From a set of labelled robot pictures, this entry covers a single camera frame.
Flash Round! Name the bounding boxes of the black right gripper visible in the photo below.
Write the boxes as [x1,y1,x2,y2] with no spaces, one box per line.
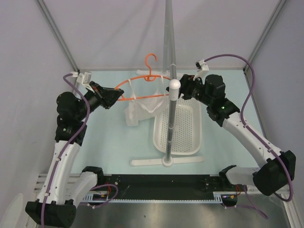
[166,74,212,106]

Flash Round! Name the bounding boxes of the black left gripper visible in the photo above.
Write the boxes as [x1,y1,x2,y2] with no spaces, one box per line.
[75,81,124,121]

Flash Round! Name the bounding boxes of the white tank top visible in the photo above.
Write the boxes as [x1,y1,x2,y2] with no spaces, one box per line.
[124,75,172,127]

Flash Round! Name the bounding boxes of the orange plastic hanger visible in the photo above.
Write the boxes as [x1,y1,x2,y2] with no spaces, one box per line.
[114,53,172,102]

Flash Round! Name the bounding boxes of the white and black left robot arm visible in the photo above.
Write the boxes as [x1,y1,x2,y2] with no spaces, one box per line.
[25,81,124,228]

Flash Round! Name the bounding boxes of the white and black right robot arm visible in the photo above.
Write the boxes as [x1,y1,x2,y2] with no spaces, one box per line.
[179,74,296,196]

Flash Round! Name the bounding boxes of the grey clothes rack with white feet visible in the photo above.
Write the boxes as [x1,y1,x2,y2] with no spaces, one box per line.
[130,0,204,167]

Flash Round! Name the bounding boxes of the white perforated plastic basket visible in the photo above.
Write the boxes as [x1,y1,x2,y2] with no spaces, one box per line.
[153,98,202,155]

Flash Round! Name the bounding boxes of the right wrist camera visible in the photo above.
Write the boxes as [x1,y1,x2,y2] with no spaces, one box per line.
[193,59,209,81]

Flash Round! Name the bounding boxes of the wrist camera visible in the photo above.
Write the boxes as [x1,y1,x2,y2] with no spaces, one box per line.
[193,59,209,81]
[71,71,93,91]

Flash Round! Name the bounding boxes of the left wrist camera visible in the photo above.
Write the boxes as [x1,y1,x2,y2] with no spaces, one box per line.
[71,71,93,91]

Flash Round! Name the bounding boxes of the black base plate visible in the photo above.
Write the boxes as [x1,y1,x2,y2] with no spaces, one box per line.
[104,174,237,200]

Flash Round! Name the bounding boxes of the white slotted cable duct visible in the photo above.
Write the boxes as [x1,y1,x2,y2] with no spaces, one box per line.
[83,191,238,204]

